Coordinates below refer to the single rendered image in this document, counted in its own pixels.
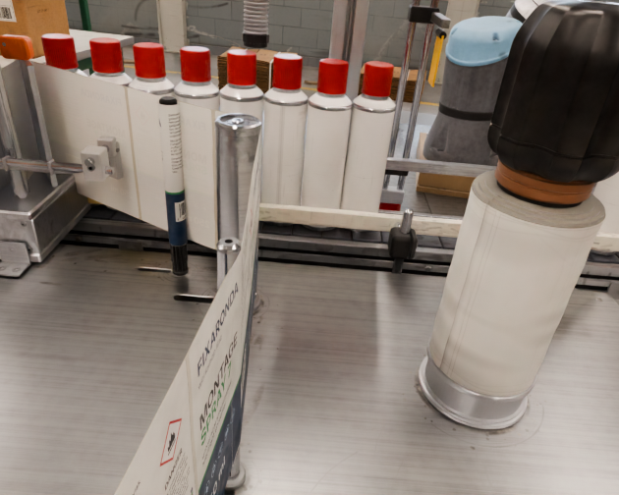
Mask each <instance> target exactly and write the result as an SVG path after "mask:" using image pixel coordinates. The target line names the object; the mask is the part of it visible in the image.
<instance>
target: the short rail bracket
mask: <svg viewBox="0 0 619 495"><path fill-rule="evenodd" d="M413 216H414V210H413V209H411V208H406V209H404V211H403V216H402V222H401V227H393V228H391V229H390V234H389V240H388V251H389V255H390V257H392V258H394V262H393V267H392V272H391V273H395V274H401V273H402V268H403V263H404V259H407V257H408V258H409V259H413V258H414V257H415V253H416V249H417V247H418V238H417V234H416V231H415V230H414V229H412V228H411V226H412V221H413Z"/></svg>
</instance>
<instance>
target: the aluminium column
mask: <svg viewBox="0 0 619 495"><path fill-rule="evenodd" d="M350 6H351V0H334V8H333V19H332V30H331V40H330V51H329V59H340V60H344V57H345V48H346V40H347V32H348V23H349V15H350ZM368 6H369V0H355V5H354V14H353V22H352V30H351V38H350V46H349V55H348V63H349V69H348V77H347V87H346V89H347V90H346V93H345V95H346V96H347V97H348V98H349V99H350V100H351V101H353V100H354V99H355V98H356V97H358V92H359V84H360V76H361V68H362V60H363V53H364V45H365V37H366V22H367V14H368Z"/></svg>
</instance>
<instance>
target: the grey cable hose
mask: <svg viewBox="0 0 619 495"><path fill-rule="evenodd" d="M267 1H268V0H245V1H244V3H245V4H246V5H244V8H246V9H244V12H245V13H244V16H245V17H244V32H242V40H243V41H244V46H246V47H248V48H266V47H267V43H269V34H268V31H267V30H268V27H267V26H268V23H267V22H268V15H267V14H268V11H267V10H268V7H267V5H268V2H267Z"/></svg>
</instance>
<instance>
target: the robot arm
mask: <svg viewBox="0 0 619 495"><path fill-rule="evenodd" d="M546 1H551V0H516V2H515V3H514V5H513V6H512V8H511V9H510V11H509V12H508V14H507V15H506V17H495V16H490V17H481V18H471V19H467V20H463V21H461V22H459V23H457V24H455V25H454V26H453V28H452V29H451V31H450V35H449V40H448V43H447V45H446V50H445V54H446V59H445V66H444V73H443V80H442V87H441V93H440V100H439V107H438V113H437V116H436V118H435V120H434V122H433V124H432V126H431V128H430V130H429V132H428V134H427V136H426V138H425V141H424V144H423V151H422V154H423V156H424V158H425V159H426V160H431V161H442V162H454V163H465V164H477V165H488V166H497V163H498V160H499V158H498V155H497V153H495V152H493V151H492V150H491V148H490V146H489V144H488V140H487V134H488V129H489V125H490V122H491V118H492V114H493V110H494V107H495V103H496V99H497V96H498V92H499V88H500V85H501V82H502V78H503V74H504V71H505V67H506V63H507V59H508V56H509V52H510V48H511V45H512V42H513V39H514V37H515V35H516V33H517V32H518V30H519V29H520V27H521V25H522V24H523V23H524V21H525V20H526V19H527V17H528V16H529V15H530V14H531V12H532V11H533V10H534V9H535V8H536V7H537V6H538V5H539V4H541V3H543V2H546Z"/></svg>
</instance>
